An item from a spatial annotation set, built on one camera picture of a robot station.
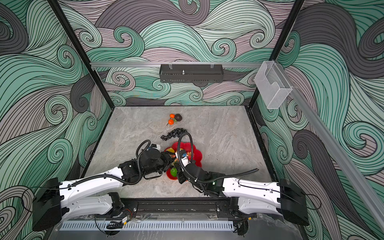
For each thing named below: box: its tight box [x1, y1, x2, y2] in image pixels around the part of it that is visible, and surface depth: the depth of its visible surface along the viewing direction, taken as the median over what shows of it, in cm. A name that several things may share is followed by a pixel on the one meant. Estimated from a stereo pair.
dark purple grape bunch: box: [160, 128, 188, 141], surface depth 102 cm
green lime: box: [170, 167, 178, 177], surface depth 81 cm
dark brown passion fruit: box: [174, 113, 183, 122], surface depth 112 cm
